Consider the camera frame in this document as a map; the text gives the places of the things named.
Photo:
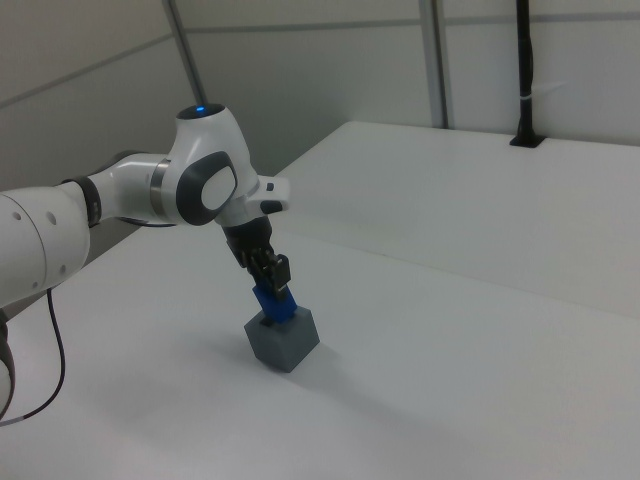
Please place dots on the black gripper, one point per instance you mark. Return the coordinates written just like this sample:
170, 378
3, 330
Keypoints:
247, 237

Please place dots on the blue block with knob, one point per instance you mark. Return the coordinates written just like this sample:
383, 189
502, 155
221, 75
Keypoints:
277, 306

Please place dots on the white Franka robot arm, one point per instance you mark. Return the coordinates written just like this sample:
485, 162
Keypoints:
205, 150

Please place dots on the grey hollow cuboid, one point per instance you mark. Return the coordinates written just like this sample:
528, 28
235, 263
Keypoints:
280, 345

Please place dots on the white side table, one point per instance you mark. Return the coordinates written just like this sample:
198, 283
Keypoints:
475, 210

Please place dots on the grey partition post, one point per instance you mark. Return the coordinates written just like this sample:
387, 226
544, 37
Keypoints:
187, 50
439, 65

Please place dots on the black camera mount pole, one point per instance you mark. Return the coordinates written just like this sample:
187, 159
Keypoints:
525, 75

